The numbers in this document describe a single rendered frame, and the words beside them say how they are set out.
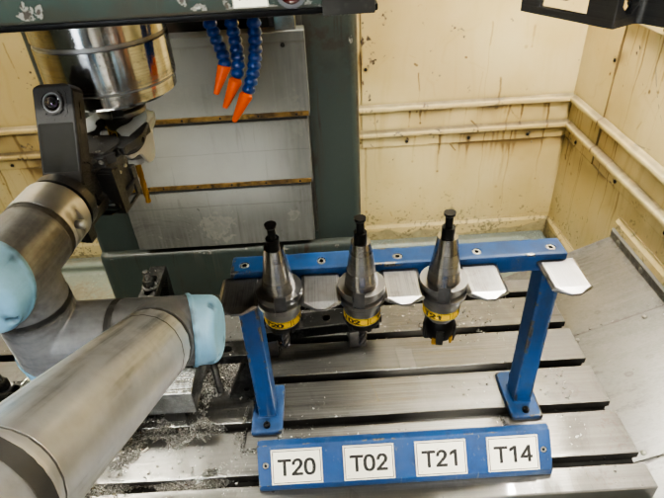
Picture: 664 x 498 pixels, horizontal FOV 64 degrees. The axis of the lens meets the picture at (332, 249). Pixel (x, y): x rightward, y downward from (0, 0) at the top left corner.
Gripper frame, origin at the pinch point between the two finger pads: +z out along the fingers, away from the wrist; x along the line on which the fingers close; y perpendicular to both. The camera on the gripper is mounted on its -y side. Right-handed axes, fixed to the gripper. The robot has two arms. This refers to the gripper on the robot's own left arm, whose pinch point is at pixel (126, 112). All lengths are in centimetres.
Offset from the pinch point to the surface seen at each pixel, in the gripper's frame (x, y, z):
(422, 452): 41, 46, -20
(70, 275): -73, 87, 63
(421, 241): 46, 84, 81
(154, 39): 7.7, -10.3, -2.6
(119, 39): 5.3, -11.5, -6.5
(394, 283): 36.5, 19.8, -11.3
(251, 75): 18.8, -5.9, -3.1
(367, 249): 33.0, 12.6, -13.1
